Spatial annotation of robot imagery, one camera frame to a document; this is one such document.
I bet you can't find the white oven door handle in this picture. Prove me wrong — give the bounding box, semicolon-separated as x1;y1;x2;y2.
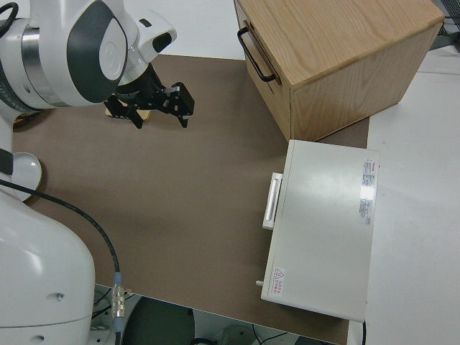
262;172;285;231

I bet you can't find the wooden drawer cabinet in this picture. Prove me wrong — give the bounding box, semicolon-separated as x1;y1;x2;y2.
233;0;445;143

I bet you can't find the brown table mat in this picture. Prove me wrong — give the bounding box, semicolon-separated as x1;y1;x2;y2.
12;53;371;345

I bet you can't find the pale blue dome wooden base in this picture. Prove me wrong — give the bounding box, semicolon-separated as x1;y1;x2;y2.
11;152;46;203

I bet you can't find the white toaster oven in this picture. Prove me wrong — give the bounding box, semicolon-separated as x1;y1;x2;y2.
253;138;381;322

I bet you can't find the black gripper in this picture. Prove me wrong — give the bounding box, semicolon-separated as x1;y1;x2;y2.
103;64;196;131

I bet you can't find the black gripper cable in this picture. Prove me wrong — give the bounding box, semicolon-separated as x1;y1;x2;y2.
0;1;19;27

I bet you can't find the wooden mug tree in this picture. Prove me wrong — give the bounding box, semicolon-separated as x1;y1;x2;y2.
105;106;152;122

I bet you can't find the black cabinet handle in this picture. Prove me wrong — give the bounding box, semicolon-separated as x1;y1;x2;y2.
236;27;278;83

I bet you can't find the round wicker basket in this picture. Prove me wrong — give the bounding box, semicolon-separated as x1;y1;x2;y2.
13;111;32;129

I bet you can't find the black cable metal connector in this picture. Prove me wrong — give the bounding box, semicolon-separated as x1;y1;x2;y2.
0;178;127;345

